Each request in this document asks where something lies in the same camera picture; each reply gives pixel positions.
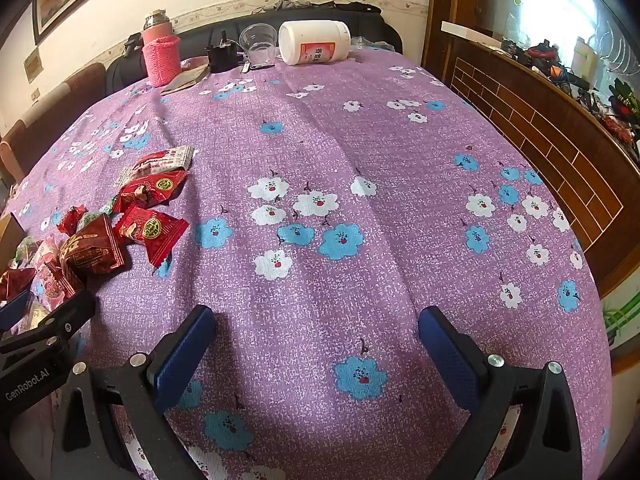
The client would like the red packet with green emblem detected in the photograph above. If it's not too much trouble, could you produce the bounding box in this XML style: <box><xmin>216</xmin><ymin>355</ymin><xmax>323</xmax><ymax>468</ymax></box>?
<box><xmin>132</xmin><ymin>170</ymin><xmax>190</xmax><ymax>208</ymax></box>

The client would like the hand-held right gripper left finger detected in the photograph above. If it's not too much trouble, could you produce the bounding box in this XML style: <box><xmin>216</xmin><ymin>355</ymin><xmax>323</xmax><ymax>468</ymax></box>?
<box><xmin>50</xmin><ymin>304</ymin><xmax>218</xmax><ymax>480</ymax></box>

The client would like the pink flask with knitted sleeve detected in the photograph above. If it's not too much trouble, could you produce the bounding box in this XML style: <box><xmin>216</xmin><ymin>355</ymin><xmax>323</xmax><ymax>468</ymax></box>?
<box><xmin>141</xmin><ymin>9</ymin><xmax>182</xmax><ymax>87</ymax></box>

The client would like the purple floral tablecloth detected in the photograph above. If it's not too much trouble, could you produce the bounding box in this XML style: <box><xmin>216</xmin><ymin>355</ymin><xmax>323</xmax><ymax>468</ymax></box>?
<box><xmin>0</xmin><ymin>47</ymin><xmax>613</xmax><ymax>480</ymax></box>

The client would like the wooden brick-pattern cabinet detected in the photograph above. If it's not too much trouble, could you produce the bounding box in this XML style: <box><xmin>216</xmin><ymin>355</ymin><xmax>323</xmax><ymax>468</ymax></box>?
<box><xmin>440</xmin><ymin>20</ymin><xmax>640</xmax><ymax>301</ymax></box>

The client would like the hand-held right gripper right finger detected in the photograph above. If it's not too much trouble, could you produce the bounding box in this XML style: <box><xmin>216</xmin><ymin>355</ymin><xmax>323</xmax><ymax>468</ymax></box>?
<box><xmin>418</xmin><ymin>306</ymin><xmax>585</xmax><ymax>480</ymax></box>

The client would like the white flat box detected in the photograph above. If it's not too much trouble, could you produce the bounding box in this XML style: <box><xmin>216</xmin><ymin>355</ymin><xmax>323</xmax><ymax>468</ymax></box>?
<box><xmin>441</xmin><ymin>21</ymin><xmax>503</xmax><ymax>51</ymax></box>

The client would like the brown chair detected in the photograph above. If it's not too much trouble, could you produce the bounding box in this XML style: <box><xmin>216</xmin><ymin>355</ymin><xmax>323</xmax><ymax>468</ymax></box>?
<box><xmin>0</xmin><ymin>62</ymin><xmax>107</xmax><ymax>181</ymax></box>

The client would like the cardboard box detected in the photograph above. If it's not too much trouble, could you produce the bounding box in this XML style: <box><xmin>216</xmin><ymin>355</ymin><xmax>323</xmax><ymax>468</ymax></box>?
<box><xmin>0</xmin><ymin>212</ymin><xmax>26</xmax><ymax>273</ymax></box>

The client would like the large red packet green emblem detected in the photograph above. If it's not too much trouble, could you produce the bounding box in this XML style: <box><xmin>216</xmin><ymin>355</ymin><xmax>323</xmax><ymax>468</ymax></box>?
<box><xmin>114</xmin><ymin>204</ymin><xmax>191</xmax><ymax>268</ymax></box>

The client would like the white plastic cup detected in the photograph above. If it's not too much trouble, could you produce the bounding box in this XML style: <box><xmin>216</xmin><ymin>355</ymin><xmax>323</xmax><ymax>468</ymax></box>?
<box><xmin>278</xmin><ymin>20</ymin><xmax>352</xmax><ymax>66</ymax></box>

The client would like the pink snack packet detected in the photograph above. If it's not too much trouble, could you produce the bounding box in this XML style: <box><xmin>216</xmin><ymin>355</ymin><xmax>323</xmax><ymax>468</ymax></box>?
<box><xmin>32</xmin><ymin>237</ymin><xmax>86</xmax><ymax>306</ymax></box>

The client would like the green and white snack packet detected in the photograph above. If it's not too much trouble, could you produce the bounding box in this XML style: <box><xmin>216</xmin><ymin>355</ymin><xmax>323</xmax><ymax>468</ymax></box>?
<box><xmin>12</xmin><ymin>237</ymin><xmax>43</xmax><ymax>263</ymax></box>

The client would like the white and red snack packet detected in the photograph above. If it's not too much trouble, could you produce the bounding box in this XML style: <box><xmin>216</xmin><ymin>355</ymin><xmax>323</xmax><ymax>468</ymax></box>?
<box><xmin>131</xmin><ymin>145</ymin><xmax>196</xmax><ymax>177</ymax></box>

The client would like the black charger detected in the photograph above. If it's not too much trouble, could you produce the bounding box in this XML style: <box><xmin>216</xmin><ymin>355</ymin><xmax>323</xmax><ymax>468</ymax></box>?
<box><xmin>207</xmin><ymin>30</ymin><xmax>241</xmax><ymax>74</ymax></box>

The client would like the small red snack packet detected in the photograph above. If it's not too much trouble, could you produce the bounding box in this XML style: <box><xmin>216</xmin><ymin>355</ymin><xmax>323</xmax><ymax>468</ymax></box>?
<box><xmin>56</xmin><ymin>205</ymin><xmax>88</xmax><ymax>235</ymax></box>

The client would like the green bamboo wall decal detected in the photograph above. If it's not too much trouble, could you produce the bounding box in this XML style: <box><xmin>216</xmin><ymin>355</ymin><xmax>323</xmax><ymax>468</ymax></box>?
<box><xmin>600</xmin><ymin>290</ymin><xmax>640</xmax><ymax>351</ymax></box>

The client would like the dark red snack packet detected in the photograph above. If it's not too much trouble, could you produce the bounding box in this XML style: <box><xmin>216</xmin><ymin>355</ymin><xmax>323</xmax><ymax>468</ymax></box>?
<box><xmin>59</xmin><ymin>212</ymin><xmax>126</xmax><ymax>276</ymax></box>

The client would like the clutter of small items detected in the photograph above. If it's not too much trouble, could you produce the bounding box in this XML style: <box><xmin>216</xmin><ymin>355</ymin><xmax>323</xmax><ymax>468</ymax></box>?
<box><xmin>500</xmin><ymin>35</ymin><xmax>640</xmax><ymax>161</ymax></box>

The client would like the clear glass cup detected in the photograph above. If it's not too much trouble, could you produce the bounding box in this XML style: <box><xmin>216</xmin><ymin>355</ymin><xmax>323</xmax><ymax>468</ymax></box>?
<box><xmin>239</xmin><ymin>24</ymin><xmax>278</xmax><ymax>64</ymax></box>

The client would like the black sofa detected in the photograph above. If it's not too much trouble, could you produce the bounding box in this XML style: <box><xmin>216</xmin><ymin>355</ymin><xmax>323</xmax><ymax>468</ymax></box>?
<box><xmin>105</xmin><ymin>2</ymin><xmax>403</xmax><ymax>93</ymax></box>

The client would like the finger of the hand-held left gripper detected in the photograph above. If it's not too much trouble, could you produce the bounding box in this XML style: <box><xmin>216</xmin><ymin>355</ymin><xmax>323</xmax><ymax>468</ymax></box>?
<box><xmin>0</xmin><ymin>290</ymin><xmax>97</xmax><ymax>361</ymax></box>
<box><xmin>0</xmin><ymin>290</ymin><xmax>29</xmax><ymax>332</ymax></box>

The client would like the wooden cabinet with mirror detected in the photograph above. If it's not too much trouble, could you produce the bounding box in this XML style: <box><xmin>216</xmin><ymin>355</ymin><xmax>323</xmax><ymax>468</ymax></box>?
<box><xmin>420</xmin><ymin>0</ymin><xmax>640</xmax><ymax>126</ymax></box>

